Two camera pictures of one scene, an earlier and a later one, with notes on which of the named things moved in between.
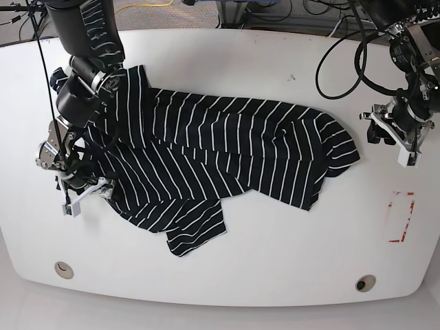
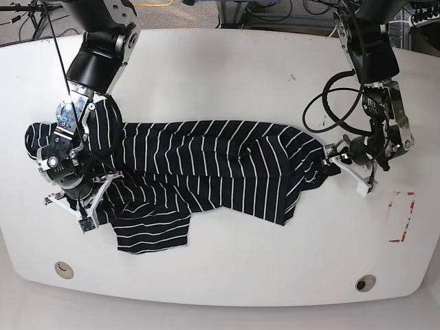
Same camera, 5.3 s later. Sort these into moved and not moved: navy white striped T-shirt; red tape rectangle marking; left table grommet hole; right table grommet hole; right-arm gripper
Moved: right-arm gripper; navy white striped T-shirt
Not moved: red tape rectangle marking; right table grommet hole; left table grommet hole
